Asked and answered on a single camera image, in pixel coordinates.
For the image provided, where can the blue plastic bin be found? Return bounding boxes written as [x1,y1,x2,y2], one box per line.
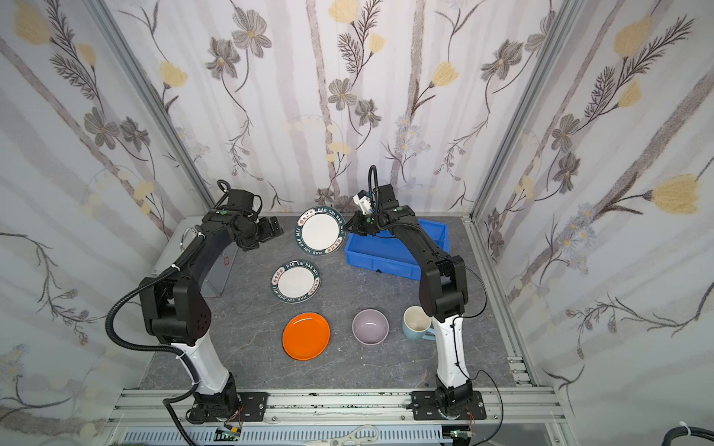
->
[345,230,421,281]

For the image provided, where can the green rimmed white plate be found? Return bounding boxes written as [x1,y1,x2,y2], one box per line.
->
[295,206,346,256]

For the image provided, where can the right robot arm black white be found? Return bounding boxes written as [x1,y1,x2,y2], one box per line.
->
[344,185,473,416]

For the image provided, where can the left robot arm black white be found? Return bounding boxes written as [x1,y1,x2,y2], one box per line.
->
[139,184,283,424]

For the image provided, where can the grey metal first aid case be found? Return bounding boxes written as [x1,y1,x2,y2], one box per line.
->
[152,216,241,298]

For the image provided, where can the purple bowl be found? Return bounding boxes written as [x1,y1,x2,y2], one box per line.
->
[351,308,390,346]

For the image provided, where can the light blue mug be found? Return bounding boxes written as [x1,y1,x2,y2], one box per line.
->
[402,306,435,341]

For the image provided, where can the orange plate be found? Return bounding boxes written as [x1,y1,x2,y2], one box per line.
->
[282,312,331,362]

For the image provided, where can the white scissors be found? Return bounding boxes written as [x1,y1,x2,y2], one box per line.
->
[306,425,379,446]

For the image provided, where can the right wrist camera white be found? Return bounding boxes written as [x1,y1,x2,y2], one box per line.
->
[353,191,374,216]

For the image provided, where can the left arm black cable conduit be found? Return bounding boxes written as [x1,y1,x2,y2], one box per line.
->
[104,266,202,446]

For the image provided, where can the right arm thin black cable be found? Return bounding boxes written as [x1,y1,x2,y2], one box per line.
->
[451,261,506,446]

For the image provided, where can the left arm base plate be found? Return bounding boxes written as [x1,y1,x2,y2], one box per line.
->
[189,391,270,423]

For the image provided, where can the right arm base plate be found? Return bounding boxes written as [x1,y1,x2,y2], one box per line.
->
[407,390,487,421]

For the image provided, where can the aluminium rail frame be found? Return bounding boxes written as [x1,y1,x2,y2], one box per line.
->
[108,388,576,446]

